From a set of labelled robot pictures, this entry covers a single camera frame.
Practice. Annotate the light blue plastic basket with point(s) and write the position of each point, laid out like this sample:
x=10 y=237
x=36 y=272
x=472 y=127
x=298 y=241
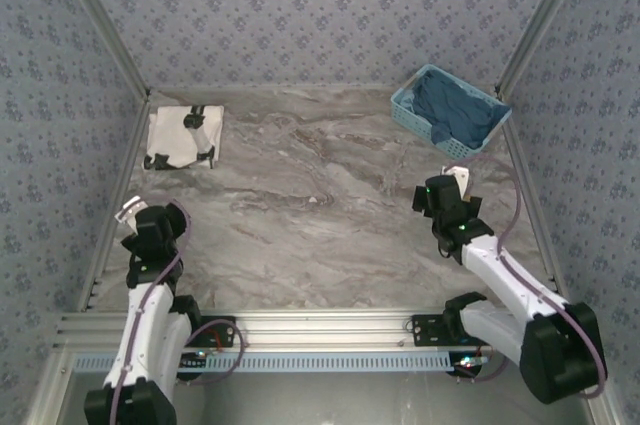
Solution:
x=402 y=107

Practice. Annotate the small black circuit board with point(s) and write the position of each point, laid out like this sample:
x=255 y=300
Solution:
x=195 y=361
x=467 y=365

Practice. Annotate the aluminium table edge rail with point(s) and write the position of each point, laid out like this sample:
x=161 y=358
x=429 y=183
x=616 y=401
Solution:
x=525 y=170
x=127 y=180

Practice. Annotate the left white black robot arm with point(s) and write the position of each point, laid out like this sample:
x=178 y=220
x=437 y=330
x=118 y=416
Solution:
x=145 y=335

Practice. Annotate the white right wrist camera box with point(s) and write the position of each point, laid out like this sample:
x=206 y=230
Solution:
x=459 y=176

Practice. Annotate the aluminium mounting rail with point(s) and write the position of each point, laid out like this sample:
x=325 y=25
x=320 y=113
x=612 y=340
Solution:
x=320 y=327

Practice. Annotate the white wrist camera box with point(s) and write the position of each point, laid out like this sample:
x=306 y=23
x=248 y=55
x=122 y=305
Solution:
x=459 y=176
x=129 y=208

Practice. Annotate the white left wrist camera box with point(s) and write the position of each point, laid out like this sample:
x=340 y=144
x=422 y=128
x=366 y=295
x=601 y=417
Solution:
x=129 y=208

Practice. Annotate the blue t-shirt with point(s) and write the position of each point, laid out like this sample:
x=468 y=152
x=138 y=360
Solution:
x=455 y=110

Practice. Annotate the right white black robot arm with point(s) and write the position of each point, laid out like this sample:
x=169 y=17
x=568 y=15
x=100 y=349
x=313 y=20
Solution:
x=550 y=360

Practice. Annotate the aluminium frame post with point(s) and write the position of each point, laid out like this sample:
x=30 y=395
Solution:
x=542 y=20
x=105 y=27

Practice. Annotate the grey metal panel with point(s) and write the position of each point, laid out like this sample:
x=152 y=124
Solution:
x=320 y=400

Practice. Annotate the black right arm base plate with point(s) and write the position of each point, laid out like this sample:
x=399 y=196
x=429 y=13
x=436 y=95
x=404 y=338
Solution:
x=430 y=332

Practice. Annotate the white t-shirt with black print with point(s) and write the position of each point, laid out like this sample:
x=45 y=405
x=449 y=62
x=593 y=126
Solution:
x=170 y=135

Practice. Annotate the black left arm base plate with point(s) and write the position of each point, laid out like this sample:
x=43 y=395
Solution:
x=222 y=332

